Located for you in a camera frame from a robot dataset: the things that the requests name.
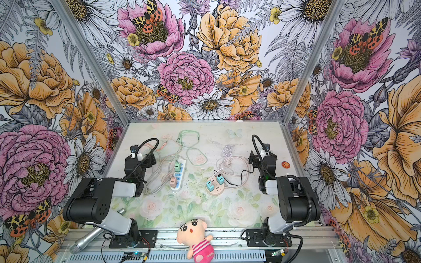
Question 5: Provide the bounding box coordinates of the green charging cable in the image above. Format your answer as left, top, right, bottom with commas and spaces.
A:
175, 129, 208, 167

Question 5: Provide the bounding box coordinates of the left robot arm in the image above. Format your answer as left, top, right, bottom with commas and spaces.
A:
62, 138, 159, 247

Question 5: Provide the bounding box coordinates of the pink plug adapter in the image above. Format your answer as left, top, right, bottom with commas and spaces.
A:
170, 176, 178, 188

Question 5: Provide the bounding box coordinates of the black thin cable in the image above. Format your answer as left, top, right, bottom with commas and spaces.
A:
223, 168, 254, 188

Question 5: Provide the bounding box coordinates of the pink socket cord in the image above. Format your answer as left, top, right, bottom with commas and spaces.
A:
215, 155, 254, 190

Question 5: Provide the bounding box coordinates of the white coiled cable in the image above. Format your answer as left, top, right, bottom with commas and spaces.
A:
207, 137, 237, 180

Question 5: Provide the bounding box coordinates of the teal adapter with white cable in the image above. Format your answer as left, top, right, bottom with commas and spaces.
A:
206, 181, 214, 192

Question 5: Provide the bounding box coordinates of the green plug adapter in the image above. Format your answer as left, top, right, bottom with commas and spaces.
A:
174, 161, 182, 173

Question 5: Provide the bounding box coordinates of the silver microphone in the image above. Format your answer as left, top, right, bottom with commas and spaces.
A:
68, 208, 126, 255

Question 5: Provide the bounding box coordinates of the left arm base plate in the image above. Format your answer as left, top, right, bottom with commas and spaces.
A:
109, 230, 158, 249

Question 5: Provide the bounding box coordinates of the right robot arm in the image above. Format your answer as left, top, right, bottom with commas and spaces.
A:
249, 144, 321, 246

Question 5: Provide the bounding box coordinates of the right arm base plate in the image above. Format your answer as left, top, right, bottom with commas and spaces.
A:
242, 229, 292, 248

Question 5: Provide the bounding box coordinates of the red round sticker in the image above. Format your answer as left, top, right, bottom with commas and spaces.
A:
281, 161, 291, 169

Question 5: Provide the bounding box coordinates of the plush doll pink dress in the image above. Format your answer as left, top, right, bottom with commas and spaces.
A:
177, 219, 215, 263

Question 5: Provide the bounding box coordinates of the round pink socket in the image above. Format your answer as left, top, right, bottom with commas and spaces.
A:
205, 176, 225, 196

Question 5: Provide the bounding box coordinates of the white blue power strip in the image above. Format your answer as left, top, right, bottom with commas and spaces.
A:
170, 159, 187, 192

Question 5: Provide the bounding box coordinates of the teal adapter with black cable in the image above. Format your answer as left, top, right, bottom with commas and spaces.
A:
216, 174, 225, 185

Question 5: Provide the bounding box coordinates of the pink charging cable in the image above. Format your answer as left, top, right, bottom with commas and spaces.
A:
154, 140, 175, 180

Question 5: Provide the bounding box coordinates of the white power strip cord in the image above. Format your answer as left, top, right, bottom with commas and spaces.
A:
144, 152, 175, 195

